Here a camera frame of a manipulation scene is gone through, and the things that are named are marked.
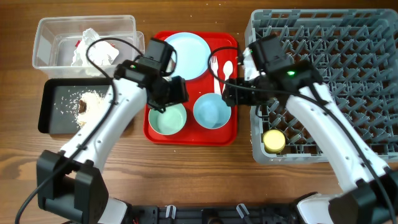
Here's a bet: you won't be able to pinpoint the mint green bowl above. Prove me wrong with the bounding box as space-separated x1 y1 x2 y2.
148 104 187 136

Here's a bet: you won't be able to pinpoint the black waste tray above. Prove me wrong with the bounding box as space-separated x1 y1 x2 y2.
38 78 109 134

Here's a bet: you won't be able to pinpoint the grey dishwasher rack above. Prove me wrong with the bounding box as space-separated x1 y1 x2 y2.
244 9 397 162

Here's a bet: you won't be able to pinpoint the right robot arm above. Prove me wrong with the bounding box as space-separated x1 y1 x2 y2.
223 35 397 223

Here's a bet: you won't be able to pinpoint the blue bowl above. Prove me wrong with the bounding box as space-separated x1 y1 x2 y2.
193 93 232 129

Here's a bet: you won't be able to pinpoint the red serving tray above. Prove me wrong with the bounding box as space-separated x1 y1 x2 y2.
143 30 238 146

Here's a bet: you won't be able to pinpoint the white plastic spoon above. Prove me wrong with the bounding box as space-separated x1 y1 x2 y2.
223 60 233 81

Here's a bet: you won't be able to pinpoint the rice and food leftovers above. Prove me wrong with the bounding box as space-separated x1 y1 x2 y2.
53 90 104 128

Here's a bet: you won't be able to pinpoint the clear plastic bin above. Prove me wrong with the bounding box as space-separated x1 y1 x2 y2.
32 15 145 79

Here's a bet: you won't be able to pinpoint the yellow cup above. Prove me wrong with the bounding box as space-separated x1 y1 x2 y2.
262 129 285 154

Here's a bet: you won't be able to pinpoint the white plastic fork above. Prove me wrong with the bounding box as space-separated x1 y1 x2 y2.
210 55 221 95

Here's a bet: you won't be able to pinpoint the white paper waste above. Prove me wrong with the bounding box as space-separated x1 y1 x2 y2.
71 28 119 67

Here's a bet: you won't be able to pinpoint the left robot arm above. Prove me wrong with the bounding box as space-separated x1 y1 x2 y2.
30 38 188 223

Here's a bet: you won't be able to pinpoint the light blue plate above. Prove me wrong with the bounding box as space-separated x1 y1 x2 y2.
165 32 211 81

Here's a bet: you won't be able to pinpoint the black mounting rail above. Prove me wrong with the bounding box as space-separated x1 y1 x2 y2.
123 203 304 224

